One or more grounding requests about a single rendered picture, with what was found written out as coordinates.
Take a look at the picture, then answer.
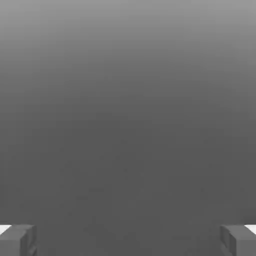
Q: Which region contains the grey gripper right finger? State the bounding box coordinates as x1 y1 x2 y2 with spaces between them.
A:
219 223 256 256

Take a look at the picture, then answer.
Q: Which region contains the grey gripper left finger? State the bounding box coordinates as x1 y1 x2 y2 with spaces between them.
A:
0 223 38 256

